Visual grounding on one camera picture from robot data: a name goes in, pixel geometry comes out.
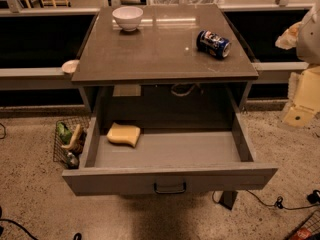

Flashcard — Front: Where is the small white round dish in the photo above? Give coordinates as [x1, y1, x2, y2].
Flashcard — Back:
[62, 60, 79, 74]

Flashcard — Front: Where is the grey metal railing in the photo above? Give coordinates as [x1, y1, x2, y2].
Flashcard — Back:
[0, 0, 319, 90]

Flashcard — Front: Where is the black floor cable right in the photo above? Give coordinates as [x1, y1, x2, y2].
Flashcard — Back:
[245, 189, 320, 212]

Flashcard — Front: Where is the blue soda can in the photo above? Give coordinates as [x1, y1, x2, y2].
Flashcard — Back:
[196, 30, 231, 59]

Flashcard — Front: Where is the black floor cable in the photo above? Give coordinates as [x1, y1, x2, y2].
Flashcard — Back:
[0, 206, 83, 240]
[245, 189, 320, 212]

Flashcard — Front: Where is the black floor cable left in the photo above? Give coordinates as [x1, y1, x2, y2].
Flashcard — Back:
[0, 206, 83, 240]

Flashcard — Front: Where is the yellow sponge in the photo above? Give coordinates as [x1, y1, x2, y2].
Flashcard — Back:
[106, 123, 141, 147]

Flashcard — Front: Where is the white ceramic bowl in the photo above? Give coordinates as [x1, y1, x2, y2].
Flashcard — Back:
[112, 6, 143, 31]

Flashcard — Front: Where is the grey cabinet counter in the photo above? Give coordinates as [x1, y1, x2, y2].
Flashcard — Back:
[72, 5, 258, 86]

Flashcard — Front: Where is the wire basket bottom right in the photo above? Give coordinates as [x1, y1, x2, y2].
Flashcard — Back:
[287, 210, 320, 240]

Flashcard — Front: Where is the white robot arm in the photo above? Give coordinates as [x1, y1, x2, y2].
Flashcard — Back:
[281, 2, 320, 127]

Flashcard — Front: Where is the black wire basket on floor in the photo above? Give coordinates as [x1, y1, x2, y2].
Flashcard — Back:
[53, 116, 89, 169]

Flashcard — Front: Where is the open grey top drawer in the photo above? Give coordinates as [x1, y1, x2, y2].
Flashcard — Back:
[62, 112, 277, 195]

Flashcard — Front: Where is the green bag in basket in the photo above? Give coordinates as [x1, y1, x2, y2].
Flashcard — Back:
[56, 122, 72, 144]

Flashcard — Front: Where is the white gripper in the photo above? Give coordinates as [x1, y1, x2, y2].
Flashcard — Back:
[281, 65, 320, 127]

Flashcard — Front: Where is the tan brush in basket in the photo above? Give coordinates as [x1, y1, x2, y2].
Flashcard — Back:
[62, 124, 83, 153]

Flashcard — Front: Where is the black drawer handle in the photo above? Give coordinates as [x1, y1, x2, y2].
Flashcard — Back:
[153, 182, 187, 195]

